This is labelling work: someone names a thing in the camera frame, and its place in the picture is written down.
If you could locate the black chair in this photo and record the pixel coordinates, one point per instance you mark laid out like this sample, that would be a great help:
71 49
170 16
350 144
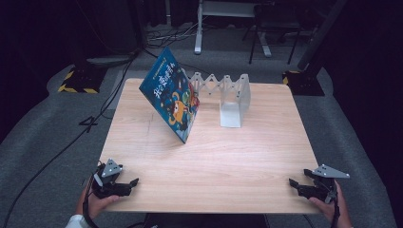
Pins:
275 22

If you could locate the white desk frame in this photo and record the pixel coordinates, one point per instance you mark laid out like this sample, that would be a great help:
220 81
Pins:
199 31

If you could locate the black stand base striped edge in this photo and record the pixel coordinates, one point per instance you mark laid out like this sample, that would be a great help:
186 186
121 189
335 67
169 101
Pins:
80 80
304 84

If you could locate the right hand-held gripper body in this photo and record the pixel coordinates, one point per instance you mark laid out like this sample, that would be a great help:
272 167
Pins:
326 182

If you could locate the person's right hand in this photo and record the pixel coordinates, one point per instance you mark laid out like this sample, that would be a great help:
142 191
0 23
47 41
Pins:
329 210

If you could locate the grey metal pole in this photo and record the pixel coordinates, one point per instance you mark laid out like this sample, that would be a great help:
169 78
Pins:
320 34

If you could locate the person's left hand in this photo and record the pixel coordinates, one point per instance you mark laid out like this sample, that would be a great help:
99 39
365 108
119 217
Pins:
96 204

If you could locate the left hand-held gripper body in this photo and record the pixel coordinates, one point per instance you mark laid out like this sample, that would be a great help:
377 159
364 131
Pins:
106 180

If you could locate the blue picture book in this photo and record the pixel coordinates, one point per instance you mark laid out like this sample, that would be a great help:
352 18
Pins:
172 98

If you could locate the white expandable book rack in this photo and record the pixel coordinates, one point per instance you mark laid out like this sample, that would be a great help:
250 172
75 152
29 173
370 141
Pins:
234 101

